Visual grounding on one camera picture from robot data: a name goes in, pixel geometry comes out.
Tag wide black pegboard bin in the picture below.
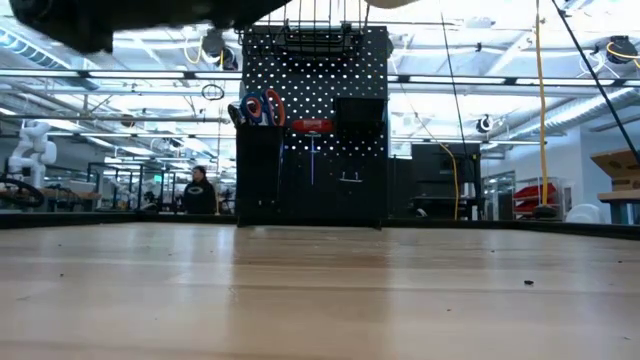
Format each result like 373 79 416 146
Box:
333 97 389 140

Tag black metal pegboard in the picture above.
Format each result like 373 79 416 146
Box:
235 24 390 230

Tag blue orange handled scissors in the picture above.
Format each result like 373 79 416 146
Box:
239 88 288 128

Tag thin black diagonal cable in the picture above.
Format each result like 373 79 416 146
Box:
549 0 640 166

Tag black aluminium table frame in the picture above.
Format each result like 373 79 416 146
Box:
0 210 640 241

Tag yellow cord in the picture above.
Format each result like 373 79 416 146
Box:
533 0 550 207

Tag chrome ratchet black handle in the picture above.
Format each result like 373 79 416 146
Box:
227 102 247 126

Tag red T-handle hex key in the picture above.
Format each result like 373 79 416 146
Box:
291 118 335 187

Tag black cabinet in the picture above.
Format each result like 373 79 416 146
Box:
410 142 484 211

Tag tall black pegboard bin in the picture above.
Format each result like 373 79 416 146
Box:
235 124 286 226

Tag curved yellow cable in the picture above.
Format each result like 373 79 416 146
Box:
413 110 460 220

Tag red storage bins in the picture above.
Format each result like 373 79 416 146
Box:
512 182 559 214

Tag black wire basket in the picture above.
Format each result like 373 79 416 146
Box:
234 0 372 57

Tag ceiling cable reel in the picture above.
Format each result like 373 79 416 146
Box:
605 34 640 65
474 113 497 135

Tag black hanging ring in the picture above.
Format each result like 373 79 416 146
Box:
200 83 226 102

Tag black curved hose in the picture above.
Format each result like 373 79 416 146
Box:
0 177 45 209

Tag black round puck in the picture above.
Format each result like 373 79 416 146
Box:
531 203 560 219

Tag person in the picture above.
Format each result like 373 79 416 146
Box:
181 164 219 216

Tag white dome object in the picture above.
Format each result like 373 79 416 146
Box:
564 203 607 225

